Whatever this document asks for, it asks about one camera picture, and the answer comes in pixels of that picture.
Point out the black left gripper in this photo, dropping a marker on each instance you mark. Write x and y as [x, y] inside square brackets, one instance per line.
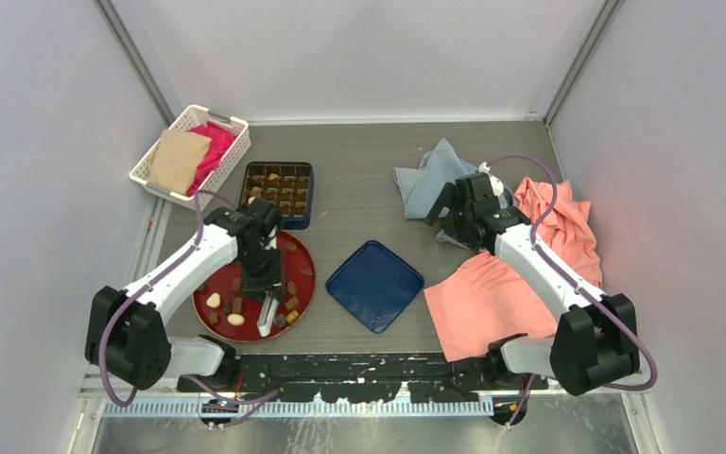
[255, 287]

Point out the blue tin lid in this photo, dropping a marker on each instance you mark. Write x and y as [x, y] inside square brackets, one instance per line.
[375, 285]

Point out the magenta cloth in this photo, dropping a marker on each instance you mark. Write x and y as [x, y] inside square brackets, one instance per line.
[220, 141]

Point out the blue chocolate tin box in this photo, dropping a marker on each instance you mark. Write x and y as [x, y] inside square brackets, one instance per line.
[287, 185]

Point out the metal tongs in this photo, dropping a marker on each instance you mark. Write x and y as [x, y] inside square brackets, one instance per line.
[268, 312]

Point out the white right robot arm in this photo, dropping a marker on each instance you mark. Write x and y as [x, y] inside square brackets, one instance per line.
[595, 343]

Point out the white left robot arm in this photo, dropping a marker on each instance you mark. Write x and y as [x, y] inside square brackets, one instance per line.
[126, 335]

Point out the white oval chocolate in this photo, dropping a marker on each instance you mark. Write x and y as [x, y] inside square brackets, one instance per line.
[213, 301]
[236, 319]

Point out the beige cloth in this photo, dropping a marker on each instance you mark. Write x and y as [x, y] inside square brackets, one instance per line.
[175, 161]

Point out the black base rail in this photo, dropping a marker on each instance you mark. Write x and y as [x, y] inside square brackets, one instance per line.
[356, 378]

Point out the caramel cube chocolate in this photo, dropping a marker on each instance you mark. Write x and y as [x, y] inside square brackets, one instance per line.
[292, 316]

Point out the white plastic basket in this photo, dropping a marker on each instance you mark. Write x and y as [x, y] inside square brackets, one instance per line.
[191, 117]

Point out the red round tray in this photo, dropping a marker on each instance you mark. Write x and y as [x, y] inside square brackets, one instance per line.
[299, 289]

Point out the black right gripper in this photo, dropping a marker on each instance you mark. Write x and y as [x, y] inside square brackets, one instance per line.
[449, 198]

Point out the pink cloth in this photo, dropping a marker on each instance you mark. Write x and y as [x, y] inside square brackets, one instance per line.
[485, 300]

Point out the light blue denim cloth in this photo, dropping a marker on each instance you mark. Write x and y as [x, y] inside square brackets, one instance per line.
[420, 187]

